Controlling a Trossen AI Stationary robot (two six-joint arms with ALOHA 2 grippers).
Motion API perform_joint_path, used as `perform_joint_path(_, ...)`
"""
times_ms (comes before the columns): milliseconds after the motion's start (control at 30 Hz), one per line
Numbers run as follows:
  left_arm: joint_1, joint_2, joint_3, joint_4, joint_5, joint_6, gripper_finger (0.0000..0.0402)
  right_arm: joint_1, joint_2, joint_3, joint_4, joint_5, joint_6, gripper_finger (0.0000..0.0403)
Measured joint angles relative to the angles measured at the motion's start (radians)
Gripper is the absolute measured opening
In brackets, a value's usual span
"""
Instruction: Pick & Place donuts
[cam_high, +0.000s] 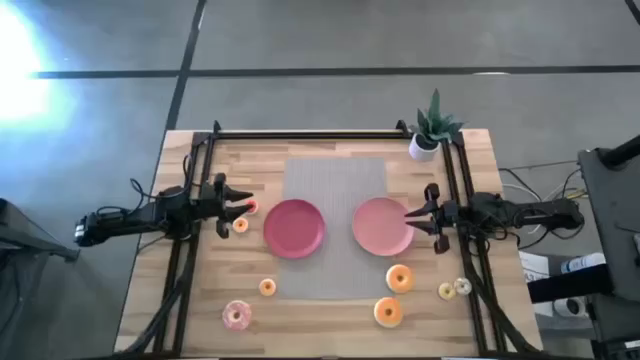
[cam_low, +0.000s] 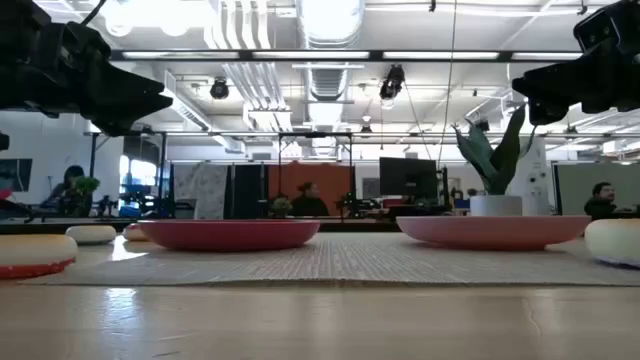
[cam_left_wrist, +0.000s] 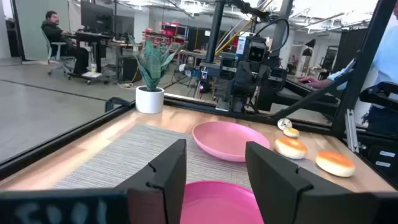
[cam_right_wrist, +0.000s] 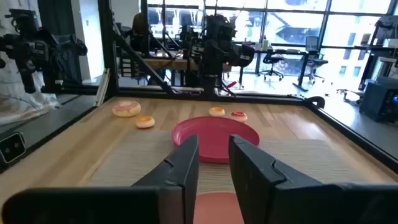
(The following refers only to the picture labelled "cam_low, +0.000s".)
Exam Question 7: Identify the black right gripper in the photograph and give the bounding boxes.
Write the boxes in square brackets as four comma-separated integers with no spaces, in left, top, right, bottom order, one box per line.
[512,43,640,126]

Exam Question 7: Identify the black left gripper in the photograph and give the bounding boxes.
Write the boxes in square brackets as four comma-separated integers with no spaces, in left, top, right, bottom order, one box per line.
[0,0,174,137]

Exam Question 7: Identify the small red frosted donut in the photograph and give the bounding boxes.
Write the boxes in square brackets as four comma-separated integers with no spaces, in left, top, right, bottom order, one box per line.
[0,233,80,280]
[122,222,150,243]

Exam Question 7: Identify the small white frosted donut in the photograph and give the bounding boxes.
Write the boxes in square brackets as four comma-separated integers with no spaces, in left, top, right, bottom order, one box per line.
[64,224,118,246]

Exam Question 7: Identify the large pale pink chocolate-drizzle donut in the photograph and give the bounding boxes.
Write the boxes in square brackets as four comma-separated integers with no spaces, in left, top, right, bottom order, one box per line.
[583,218,640,269]

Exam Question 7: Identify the black hanging ceiling spotlight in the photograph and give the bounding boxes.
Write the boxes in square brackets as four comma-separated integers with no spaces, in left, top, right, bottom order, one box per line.
[378,63,406,101]
[209,77,230,100]

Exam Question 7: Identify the small green background plant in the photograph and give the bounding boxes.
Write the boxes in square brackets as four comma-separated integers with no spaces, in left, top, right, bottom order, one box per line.
[73,175,101,217]
[269,195,294,219]

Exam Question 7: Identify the person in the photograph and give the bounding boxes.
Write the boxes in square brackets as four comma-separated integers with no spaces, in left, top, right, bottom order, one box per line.
[39,164,94,217]
[289,180,331,218]
[583,181,632,221]

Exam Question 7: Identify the white pillar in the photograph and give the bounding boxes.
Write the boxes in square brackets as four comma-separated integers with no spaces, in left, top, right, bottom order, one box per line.
[517,137,551,217]

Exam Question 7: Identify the grey partition panel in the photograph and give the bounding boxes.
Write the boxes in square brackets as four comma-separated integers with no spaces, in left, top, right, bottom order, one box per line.
[552,162,640,217]

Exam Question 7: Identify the white patterned hanging sheet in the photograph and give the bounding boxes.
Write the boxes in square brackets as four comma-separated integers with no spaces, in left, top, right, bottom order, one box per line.
[172,162,229,220]

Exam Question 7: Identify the green plant in white pot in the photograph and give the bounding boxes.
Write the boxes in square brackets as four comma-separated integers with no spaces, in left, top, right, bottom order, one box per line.
[452,103,539,217]

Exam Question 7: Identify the black partition panel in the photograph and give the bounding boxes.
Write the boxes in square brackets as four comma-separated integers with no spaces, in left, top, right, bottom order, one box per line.
[232,163,269,219]

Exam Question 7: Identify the salmon pink round plate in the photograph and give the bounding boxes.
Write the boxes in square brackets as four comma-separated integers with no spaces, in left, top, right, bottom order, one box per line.
[396,214,592,252]

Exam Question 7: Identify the dark red round plate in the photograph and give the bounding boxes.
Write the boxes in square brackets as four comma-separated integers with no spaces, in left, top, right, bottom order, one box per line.
[137,218,321,252]

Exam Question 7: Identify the black computer monitor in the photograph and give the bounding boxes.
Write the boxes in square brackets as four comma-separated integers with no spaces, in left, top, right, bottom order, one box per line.
[378,156,439,201]

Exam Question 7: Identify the black overhead crossbar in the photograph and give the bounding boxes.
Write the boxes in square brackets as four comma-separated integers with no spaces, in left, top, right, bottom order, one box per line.
[109,48,584,63]

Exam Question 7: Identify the orange partition panel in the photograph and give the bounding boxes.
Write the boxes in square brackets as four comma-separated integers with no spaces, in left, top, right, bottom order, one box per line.
[267,162,356,217]

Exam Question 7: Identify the grey woven placemat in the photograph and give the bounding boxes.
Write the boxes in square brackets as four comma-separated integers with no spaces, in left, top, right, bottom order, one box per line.
[19,232,640,287]

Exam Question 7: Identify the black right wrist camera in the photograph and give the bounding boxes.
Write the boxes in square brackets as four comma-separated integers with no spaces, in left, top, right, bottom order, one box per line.
[573,0,640,54]

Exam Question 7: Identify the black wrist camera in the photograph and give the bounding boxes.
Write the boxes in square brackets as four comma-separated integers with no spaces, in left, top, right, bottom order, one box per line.
[49,20,112,60]
[573,0,640,54]

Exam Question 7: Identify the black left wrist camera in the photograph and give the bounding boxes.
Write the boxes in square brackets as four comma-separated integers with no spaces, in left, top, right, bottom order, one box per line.
[49,20,112,60]

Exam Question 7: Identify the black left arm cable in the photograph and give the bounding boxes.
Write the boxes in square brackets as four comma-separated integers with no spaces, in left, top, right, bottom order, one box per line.
[81,0,107,26]

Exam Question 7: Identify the dark wall poster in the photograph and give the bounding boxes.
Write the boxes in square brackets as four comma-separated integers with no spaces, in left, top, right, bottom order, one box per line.
[0,158,34,194]

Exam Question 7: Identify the silver ceiling air duct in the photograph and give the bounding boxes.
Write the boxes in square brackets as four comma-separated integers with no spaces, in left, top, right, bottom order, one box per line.
[294,0,366,104]

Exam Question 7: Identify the black aluminium table frame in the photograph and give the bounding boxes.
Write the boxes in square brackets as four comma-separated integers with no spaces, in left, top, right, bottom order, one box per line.
[0,217,640,236]

